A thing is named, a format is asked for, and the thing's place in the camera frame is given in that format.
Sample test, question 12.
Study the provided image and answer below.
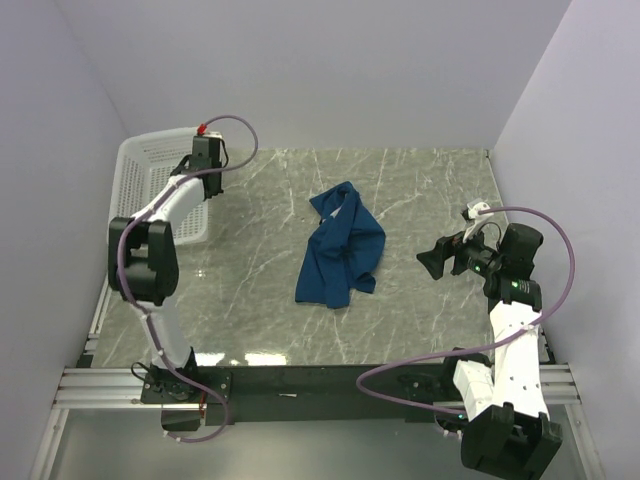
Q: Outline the aluminium extrusion rail frame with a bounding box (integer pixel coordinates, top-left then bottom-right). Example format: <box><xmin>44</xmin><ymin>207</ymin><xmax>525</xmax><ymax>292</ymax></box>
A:
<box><xmin>52</xmin><ymin>148</ymin><xmax>584</xmax><ymax>411</ymax></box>

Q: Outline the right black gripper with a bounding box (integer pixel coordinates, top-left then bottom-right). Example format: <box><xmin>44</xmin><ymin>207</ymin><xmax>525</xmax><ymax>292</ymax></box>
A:
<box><xmin>416</xmin><ymin>219</ymin><xmax>504</xmax><ymax>279</ymax></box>

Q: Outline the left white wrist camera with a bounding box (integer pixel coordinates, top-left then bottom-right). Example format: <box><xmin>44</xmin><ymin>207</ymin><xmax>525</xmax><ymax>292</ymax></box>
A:
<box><xmin>196</xmin><ymin>123</ymin><xmax>224</xmax><ymax>141</ymax></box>

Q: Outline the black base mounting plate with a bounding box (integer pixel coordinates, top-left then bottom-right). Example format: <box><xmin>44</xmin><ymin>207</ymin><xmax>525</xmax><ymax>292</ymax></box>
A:
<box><xmin>140</xmin><ymin>364</ymin><xmax>463</xmax><ymax>431</ymax></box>

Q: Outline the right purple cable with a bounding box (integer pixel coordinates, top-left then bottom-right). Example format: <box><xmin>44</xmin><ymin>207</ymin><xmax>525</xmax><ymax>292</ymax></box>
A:
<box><xmin>356</xmin><ymin>206</ymin><xmax>576</xmax><ymax>441</ymax></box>

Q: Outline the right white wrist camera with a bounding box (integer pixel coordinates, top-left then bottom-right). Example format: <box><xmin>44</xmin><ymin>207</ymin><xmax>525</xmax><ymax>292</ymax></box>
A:
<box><xmin>461</xmin><ymin>199</ymin><xmax>494</xmax><ymax>243</ymax></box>

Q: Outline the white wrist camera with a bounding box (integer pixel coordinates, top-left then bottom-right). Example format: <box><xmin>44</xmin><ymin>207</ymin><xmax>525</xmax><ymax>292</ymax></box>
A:
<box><xmin>461</xmin><ymin>199</ymin><xmax>494</xmax><ymax>243</ymax></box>
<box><xmin>196</xmin><ymin>123</ymin><xmax>224</xmax><ymax>141</ymax></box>

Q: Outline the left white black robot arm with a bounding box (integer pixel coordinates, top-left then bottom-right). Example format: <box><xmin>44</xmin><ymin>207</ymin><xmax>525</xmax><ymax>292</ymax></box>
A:
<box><xmin>107</xmin><ymin>131</ymin><xmax>228</xmax><ymax>402</ymax></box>

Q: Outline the blue printed t-shirt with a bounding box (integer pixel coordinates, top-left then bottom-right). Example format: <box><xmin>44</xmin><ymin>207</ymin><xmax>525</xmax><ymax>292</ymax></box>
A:
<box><xmin>294</xmin><ymin>181</ymin><xmax>386</xmax><ymax>309</ymax></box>

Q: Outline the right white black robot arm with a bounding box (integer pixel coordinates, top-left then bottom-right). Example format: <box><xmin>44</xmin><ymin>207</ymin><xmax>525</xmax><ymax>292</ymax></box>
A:
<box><xmin>416</xmin><ymin>223</ymin><xmax>563</xmax><ymax>479</ymax></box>

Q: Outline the white perforated plastic basket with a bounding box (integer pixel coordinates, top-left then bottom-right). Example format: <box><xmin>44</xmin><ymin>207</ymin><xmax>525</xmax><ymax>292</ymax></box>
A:
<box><xmin>108</xmin><ymin>127</ymin><xmax>196</xmax><ymax>219</ymax></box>

